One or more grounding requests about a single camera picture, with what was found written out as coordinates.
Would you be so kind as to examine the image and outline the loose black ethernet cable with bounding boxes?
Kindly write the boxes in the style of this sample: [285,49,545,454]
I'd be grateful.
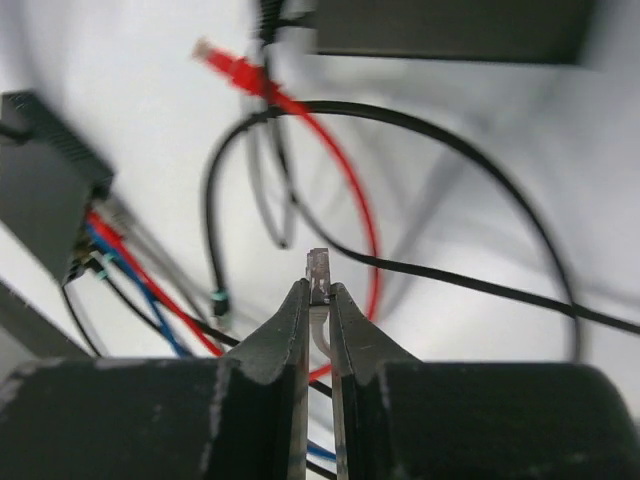
[202,99,584,361]

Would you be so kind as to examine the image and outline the black network switch box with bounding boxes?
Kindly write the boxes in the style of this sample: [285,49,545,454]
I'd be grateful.
[1,90,114,285]

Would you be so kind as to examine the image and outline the black ethernet cable teal boot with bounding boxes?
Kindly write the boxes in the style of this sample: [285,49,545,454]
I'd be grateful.
[59,252,336,476]

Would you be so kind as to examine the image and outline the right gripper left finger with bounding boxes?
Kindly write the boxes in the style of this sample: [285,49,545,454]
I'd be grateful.
[219,279,310,479]

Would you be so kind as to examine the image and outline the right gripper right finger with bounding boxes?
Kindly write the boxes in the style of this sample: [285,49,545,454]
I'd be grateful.
[329,283,417,479]

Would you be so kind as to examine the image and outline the blue ethernet cable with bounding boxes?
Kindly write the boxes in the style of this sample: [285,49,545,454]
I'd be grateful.
[84,224,336,461]

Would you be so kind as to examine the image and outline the red ethernet cable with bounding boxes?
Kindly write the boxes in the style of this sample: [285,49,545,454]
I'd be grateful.
[192,37,384,384]

